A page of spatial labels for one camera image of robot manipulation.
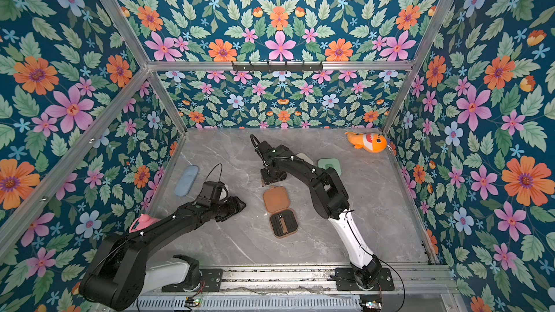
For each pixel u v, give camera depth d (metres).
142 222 0.77
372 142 1.04
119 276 0.41
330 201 0.58
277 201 0.92
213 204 0.70
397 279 0.68
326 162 1.04
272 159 0.70
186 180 0.98
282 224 0.86
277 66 0.91
